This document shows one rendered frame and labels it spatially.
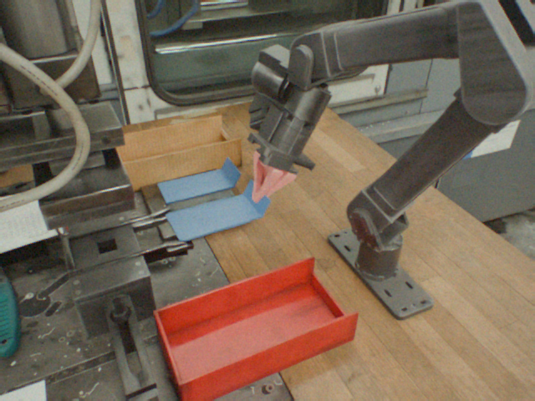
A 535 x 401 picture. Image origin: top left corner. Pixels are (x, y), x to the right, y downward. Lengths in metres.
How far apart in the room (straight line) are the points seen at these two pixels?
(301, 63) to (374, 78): 0.88
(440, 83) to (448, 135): 1.14
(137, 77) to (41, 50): 0.69
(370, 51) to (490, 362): 0.44
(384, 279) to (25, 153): 0.54
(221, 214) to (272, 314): 0.18
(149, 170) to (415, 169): 0.53
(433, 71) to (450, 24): 1.13
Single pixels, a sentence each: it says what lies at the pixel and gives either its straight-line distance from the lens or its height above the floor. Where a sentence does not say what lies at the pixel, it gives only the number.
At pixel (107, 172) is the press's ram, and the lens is 0.60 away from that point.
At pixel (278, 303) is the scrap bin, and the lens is 0.73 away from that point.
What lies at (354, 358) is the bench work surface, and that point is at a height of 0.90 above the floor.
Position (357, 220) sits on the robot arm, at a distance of 0.70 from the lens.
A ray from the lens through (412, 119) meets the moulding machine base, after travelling 1.72.
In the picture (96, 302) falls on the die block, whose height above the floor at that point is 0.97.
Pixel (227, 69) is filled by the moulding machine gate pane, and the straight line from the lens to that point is 1.31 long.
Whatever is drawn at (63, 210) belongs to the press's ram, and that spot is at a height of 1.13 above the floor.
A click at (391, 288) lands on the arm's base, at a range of 0.77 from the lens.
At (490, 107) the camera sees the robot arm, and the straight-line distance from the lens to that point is 0.55.
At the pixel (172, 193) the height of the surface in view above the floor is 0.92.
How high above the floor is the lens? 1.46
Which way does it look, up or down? 38 degrees down
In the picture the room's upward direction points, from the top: straight up
